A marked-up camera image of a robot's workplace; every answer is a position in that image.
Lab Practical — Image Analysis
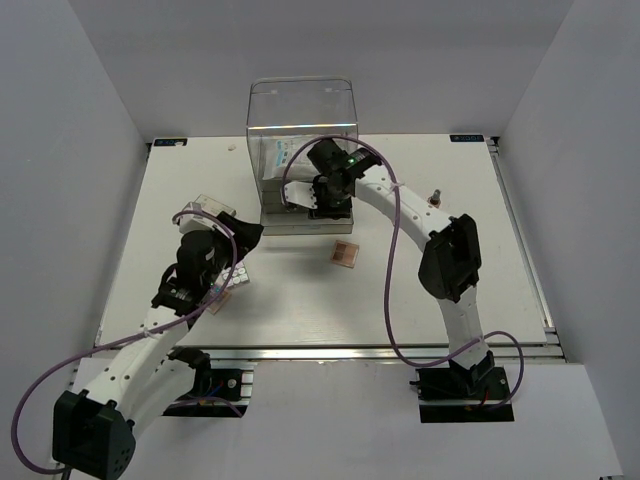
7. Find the white puffy cotton pad bag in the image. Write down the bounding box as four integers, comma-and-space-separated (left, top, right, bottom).
263, 138, 300, 180

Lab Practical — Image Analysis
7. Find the clear smoky makeup organizer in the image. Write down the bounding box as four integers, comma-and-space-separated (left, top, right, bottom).
246, 76, 358, 236

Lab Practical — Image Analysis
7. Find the beige foundation bottle grey pump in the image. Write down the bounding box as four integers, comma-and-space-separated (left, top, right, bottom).
428, 189, 441, 208

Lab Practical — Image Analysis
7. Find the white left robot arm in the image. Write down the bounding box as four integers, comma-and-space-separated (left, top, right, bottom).
52, 208, 263, 479

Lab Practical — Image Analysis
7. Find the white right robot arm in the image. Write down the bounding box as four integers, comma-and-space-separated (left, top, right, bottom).
307, 135, 495, 399

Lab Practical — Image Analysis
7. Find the beige clear makeup compact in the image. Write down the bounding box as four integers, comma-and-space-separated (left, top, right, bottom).
194, 194, 237, 217

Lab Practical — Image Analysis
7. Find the colourful eyeshadow palette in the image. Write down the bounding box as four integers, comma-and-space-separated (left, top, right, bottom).
207, 290, 231, 315

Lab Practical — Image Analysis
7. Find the grey nine-pan eyeshadow palette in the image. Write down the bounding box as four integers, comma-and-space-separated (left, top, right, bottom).
222, 261, 250, 289

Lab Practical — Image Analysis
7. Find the brown four-pan eyeshadow palette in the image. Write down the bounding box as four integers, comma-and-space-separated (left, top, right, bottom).
330, 240, 359, 269

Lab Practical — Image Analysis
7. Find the blue label sticker left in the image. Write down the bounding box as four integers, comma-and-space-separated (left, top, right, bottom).
153, 138, 188, 147

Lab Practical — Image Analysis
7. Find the blue label sticker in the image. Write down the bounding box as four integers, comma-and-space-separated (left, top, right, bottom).
153, 138, 188, 147
449, 134, 485, 143

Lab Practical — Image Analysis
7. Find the blue label sticker right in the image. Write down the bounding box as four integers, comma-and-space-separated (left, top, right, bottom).
449, 134, 485, 143

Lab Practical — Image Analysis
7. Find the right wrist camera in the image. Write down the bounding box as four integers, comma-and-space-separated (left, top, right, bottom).
284, 181, 317, 210

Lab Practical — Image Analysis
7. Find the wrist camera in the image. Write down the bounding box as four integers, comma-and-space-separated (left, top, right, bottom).
284, 181, 317, 210
173, 202, 220, 235

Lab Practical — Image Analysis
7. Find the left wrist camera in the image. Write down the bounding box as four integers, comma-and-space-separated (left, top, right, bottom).
173, 202, 220, 235

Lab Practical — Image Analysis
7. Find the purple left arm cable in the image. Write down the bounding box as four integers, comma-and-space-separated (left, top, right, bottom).
10, 210, 246, 474

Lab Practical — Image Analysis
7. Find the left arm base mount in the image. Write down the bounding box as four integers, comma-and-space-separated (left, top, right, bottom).
163, 362, 254, 418

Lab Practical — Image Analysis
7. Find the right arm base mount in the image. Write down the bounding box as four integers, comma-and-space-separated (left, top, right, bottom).
409, 367, 515, 424

